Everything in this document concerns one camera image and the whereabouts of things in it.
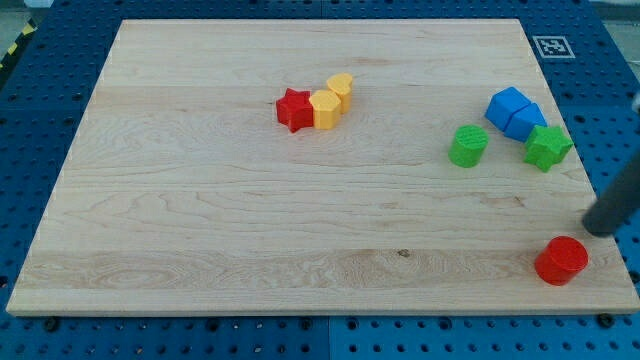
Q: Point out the yellow hexagon block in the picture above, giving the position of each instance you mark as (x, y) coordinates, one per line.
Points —
(326, 109)

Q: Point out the green cylinder block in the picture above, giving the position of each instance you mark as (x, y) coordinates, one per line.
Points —
(468, 145)

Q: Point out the light wooden board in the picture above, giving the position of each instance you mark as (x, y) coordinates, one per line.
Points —
(182, 194)

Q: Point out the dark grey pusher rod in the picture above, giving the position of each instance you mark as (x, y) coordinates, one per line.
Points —
(617, 203)

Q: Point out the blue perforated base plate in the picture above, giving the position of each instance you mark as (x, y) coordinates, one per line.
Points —
(46, 93)

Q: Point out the green star block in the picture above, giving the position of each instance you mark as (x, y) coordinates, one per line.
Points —
(546, 147)

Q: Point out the blue cube block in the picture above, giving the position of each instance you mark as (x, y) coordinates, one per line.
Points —
(503, 105)

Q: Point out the white fiducial marker tag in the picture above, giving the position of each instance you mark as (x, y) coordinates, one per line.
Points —
(553, 47)

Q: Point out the red star block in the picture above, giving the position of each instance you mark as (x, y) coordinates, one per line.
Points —
(294, 110)

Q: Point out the blue triangular block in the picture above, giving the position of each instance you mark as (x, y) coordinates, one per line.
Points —
(523, 122)

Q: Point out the red cylinder block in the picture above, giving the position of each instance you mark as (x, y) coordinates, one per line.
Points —
(561, 260)

